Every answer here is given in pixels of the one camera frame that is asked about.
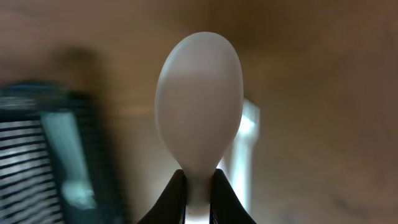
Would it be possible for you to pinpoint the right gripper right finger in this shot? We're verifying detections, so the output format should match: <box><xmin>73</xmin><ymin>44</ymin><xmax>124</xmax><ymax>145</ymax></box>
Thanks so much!
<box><xmin>210</xmin><ymin>169</ymin><xmax>256</xmax><ymax>224</ymax></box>

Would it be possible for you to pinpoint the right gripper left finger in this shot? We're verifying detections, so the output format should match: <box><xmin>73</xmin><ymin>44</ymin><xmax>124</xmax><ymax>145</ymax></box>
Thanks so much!
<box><xmin>137</xmin><ymin>169</ymin><xmax>187</xmax><ymax>224</ymax></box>

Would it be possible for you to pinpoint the black plastic basket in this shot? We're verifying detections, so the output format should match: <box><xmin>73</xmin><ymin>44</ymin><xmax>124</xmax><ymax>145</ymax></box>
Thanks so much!
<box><xmin>1</xmin><ymin>80</ymin><xmax>129</xmax><ymax>224</ymax></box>

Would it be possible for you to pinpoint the white wide spoon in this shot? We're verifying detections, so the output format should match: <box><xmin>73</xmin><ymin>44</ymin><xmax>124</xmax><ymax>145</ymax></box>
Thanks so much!
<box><xmin>155</xmin><ymin>32</ymin><xmax>243</xmax><ymax>223</ymax></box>

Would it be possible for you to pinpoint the pale green fork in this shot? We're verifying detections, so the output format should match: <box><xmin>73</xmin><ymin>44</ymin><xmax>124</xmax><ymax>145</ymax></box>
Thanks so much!
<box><xmin>40</xmin><ymin>112</ymin><xmax>96</xmax><ymax>210</ymax></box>

